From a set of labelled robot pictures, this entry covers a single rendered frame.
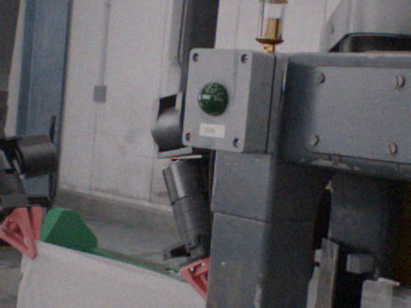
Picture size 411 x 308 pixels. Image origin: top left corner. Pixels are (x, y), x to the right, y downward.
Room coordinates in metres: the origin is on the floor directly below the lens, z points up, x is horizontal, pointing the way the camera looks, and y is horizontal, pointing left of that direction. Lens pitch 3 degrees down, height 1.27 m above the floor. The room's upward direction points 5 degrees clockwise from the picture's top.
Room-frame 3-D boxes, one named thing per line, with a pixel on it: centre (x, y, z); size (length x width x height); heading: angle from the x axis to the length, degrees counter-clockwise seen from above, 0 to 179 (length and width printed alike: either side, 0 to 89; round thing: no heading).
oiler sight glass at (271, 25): (0.77, -0.05, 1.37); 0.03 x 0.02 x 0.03; 48
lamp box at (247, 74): (0.71, -0.02, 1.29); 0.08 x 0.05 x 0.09; 48
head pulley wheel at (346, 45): (0.82, -0.17, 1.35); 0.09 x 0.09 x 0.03
